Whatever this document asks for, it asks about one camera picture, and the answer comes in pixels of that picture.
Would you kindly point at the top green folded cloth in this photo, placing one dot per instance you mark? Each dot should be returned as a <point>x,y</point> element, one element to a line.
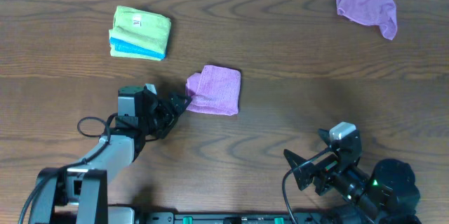
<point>141,28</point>

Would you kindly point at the crumpled purple cloth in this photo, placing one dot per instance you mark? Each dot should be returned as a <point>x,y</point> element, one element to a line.
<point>381,13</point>

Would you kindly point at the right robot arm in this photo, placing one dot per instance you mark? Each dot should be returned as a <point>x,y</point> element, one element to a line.
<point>387,195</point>

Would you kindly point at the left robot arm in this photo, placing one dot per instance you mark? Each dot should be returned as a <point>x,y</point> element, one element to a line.
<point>77,192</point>

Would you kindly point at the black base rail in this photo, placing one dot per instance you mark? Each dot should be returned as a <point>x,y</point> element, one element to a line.
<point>228,218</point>

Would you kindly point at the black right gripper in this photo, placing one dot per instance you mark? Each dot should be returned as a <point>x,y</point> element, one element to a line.
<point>304,178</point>

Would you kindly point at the purple microfibre cloth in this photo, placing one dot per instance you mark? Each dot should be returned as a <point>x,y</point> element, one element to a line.
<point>215,90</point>

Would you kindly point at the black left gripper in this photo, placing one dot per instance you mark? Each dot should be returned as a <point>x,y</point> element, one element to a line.
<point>170,113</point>

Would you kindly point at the blue folded cloth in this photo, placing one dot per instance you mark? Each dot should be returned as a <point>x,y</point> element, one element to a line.
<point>123,46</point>

